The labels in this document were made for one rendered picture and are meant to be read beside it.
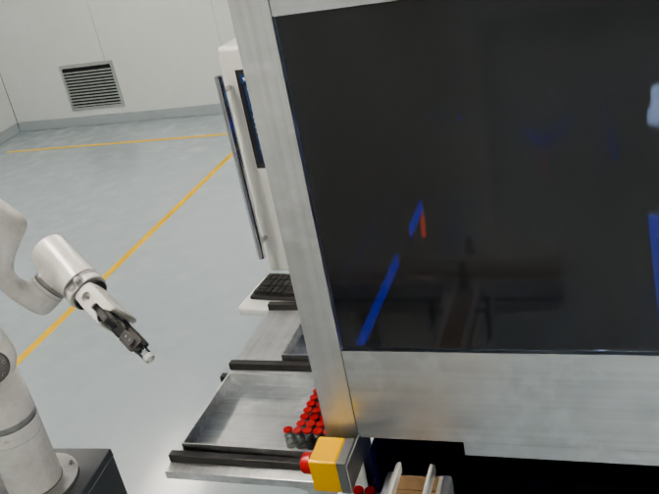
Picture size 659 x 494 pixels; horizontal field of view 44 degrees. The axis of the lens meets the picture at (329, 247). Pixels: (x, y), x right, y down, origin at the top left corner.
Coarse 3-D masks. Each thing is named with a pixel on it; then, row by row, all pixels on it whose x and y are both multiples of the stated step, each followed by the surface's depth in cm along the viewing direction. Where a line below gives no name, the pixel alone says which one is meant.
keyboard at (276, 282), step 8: (264, 280) 259; (272, 280) 258; (280, 280) 257; (288, 280) 256; (256, 288) 255; (264, 288) 255; (272, 288) 254; (280, 288) 253; (288, 288) 252; (256, 296) 253; (264, 296) 252; (272, 296) 251; (280, 296) 250; (288, 296) 250
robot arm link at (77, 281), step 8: (80, 272) 168; (88, 272) 169; (96, 272) 170; (72, 280) 168; (80, 280) 167; (88, 280) 168; (104, 280) 172; (72, 288) 167; (72, 296) 167; (72, 304) 169
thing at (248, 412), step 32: (224, 384) 197; (256, 384) 199; (288, 384) 196; (224, 416) 190; (256, 416) 188; (288, 416) 185; (192, 448) 178; (224, 448) 175; (256, 448) 172; (288, 448) 175
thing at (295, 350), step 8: (296, 328) 213; (296, 336) 212; (288, 344) 207; (296, 344) 212; (304, 344) 211; (288, 352) 207; (296, 352) 209; (304, 352) 208; (288, 360) 203; (296, 360) 202; (304, 360) 202
